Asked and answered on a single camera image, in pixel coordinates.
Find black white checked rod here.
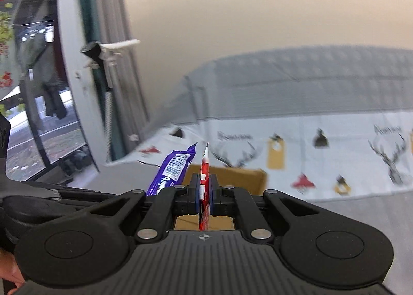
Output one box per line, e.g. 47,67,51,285
105,90,114,164

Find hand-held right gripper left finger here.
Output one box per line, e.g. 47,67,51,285
93,173,200,241

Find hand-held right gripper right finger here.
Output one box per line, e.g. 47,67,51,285
209,174,311,240

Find purple snack bar packet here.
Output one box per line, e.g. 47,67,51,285
146,141,198,197

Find brown cardboard box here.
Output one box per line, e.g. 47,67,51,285
173,166,268,231

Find red snack packet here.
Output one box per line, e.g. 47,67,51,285
197,142,212,232

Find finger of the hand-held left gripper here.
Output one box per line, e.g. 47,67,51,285
24,181,147,208

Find person's left hand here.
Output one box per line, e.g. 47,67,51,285
0,247,26,295

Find white deer-print cloth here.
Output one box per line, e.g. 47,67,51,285
106,110,413,203

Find grey checked bedding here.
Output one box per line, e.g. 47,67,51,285
151,44,413,125

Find colourful window stickers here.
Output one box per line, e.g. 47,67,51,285
0,0,16,89

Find white window frame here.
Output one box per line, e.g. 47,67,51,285
56,0,111,173

